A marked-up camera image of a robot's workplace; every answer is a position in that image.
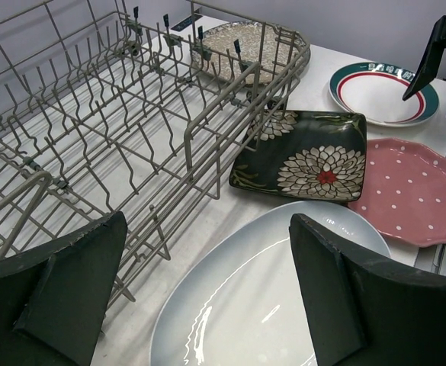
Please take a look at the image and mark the pink polka dot plate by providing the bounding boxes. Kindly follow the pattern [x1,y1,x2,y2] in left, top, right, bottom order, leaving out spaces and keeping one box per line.
[348,138,446,248]

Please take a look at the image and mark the black square floral plate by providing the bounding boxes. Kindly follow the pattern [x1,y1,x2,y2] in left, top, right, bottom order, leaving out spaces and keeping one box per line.
[229,110,367,203]

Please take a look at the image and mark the right blue label sticker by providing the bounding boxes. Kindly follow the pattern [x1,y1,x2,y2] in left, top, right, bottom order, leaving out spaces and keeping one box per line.
[171,13,203,32]

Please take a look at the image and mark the speckled beige blue round plate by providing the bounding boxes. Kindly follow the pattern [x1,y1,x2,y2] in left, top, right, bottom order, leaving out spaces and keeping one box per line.
[191,21,311,86]

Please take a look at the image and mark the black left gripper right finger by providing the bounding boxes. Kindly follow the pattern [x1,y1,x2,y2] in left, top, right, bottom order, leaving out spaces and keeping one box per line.
[289,213,446,365]

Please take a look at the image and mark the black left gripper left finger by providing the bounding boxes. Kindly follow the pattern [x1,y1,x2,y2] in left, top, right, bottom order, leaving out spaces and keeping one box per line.
[0,211,127,365]

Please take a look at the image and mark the white plate teal red rim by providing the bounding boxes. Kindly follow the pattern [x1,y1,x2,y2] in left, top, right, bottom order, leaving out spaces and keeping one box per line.
[329,62,440,127]

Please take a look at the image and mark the grey wire dish rack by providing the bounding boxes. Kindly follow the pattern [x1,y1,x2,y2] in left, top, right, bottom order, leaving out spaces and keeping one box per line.
[0,1,303,300]

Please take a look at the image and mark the white oval plate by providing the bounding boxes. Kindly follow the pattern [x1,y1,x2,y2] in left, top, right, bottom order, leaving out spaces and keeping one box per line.
[150,201,390,365]

